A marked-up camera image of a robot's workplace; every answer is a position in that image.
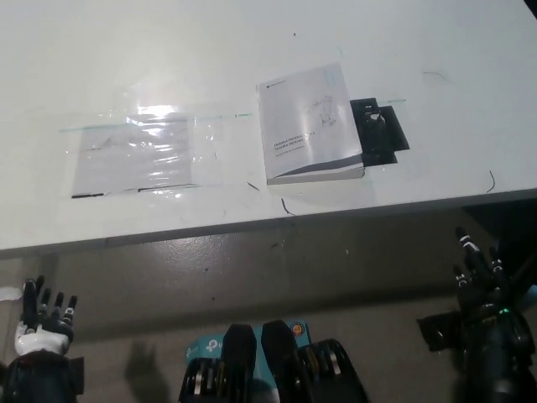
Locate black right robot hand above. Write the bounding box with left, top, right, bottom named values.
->
left=451, top=226, right=517, bottom=322

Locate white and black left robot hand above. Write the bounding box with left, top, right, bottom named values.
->
left=14, top=275, right=80, bottom=358

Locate white paperback manual book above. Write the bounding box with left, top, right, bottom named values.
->
left=255, top=62, right=365, bottom=186

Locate black and teal robot torso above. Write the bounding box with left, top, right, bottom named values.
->
left=178, top=319, right=370, bottom=403

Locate small black floor tape patch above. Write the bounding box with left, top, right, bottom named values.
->
left=62, top=356, right=86, bottom=398

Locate large black floor tape patch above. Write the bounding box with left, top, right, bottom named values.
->
left=416, top=310, right=467, bottom=352

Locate black flat packet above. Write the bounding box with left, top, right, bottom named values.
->
left=348, top=97, right=411, bottom=165

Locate clear plastic film sheet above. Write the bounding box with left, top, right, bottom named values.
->
left=60, top=81, right=257, bottom=202

